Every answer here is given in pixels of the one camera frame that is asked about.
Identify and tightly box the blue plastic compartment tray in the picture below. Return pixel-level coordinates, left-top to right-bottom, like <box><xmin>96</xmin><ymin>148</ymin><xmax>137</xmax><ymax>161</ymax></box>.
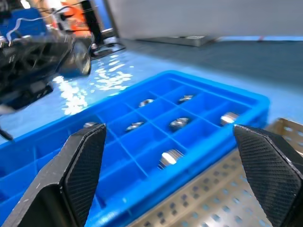
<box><xmin>0</xmin><ymin>70</ymin><xmax>271</xmax><ymax>227</ymax></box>

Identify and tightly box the black monitor stand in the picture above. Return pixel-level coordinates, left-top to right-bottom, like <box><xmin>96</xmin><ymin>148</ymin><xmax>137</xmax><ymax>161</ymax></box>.
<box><xmin>80</xmin><ymin>0</ymin><xmax>126</xmax><ymax>57</ymax></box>

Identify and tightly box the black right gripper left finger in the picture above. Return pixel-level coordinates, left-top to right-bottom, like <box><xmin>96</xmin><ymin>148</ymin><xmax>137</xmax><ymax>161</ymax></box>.
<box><xmin>0</xmin><ymin>123</ymin><xmax>107</xmax><ymax>227</ymax></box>

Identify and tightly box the dark flat panel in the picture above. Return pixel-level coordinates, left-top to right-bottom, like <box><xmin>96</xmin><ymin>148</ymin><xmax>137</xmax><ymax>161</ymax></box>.
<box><xmin>136</xmin><ymin>35</ymin><xmax>220</xmax><ymax>47</ymax></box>

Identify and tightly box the white cable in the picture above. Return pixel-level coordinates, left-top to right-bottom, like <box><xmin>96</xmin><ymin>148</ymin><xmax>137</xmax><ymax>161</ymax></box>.
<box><xmin>6</xmin><ymin>17</ymin><xmax>45</xmax><ymax>44</ymax></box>

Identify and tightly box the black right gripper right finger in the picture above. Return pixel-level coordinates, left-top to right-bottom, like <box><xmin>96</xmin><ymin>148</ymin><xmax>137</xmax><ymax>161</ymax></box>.
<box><xmin>232</xmin><ymin>124</ymin><xmax>303</xmax><ymax>227</ymax></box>

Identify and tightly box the orange object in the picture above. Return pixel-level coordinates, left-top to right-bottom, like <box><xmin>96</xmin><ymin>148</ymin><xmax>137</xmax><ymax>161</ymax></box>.
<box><xmin>53</xmin><ymin>1</ymin><xmax>94</xmax><ymax>38</ymax></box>

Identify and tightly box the metal roller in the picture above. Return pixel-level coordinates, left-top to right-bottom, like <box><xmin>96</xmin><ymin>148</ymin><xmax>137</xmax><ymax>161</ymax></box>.
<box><xmin>177</xmin><ymin>95</ymin><xmax>196</xmax><ymax>104</ymax></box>
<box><xmin>157</xmin><ymin>148</ymin><xmax>185</xmax><ymax>170</ymax></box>
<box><xmin>138</xmin><ymin>98</ymin><xmax>155</xmax><ymax>108</ymax></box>
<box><xmin>169</xmin><ymin>117</ymin><xmax>191</xmax><ymax>132</ymax></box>
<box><xmin>125</xmin><ymin>121</ymin><xmax>145</xmax><ymax>132</ymax></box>
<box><xmin>220</xmin><ymin>112</ymin><xmax>240</xmax><ymax>126</ymax></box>

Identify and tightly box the perforated steel tray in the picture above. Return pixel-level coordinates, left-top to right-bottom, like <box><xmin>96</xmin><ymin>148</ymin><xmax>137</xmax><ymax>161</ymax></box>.
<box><xmin>127</xmin><ymin>117</ymin><xmax>303</xmax><ymax>227</ymax></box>

